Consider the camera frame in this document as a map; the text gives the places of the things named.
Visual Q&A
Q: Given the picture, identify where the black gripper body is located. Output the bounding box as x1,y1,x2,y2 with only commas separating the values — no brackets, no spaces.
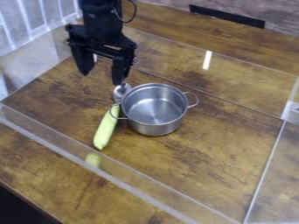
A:
65,3,138,60

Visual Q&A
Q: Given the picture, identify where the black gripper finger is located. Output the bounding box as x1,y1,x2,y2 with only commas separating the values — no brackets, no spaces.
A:
113,55,135,86
71,45,95,76

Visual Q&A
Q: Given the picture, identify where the stainless steel pot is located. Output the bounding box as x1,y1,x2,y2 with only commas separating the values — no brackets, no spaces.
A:
113,83,199,137

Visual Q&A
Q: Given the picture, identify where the green handled metal spoon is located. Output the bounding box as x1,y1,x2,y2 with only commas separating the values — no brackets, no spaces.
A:
94,82,131,151

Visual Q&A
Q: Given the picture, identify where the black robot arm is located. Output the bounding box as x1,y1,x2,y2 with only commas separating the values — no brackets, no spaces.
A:
66,0,137,86

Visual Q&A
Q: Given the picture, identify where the black cable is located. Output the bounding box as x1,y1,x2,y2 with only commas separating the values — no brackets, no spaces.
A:
113,0,138,24

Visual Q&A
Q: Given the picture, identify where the black wall strip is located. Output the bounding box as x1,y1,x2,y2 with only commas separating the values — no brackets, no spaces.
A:
190,4,266,29

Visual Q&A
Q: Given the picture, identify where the clear acrylic enclosure panel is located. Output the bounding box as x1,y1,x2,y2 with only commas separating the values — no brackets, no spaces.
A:
0,101,299,224

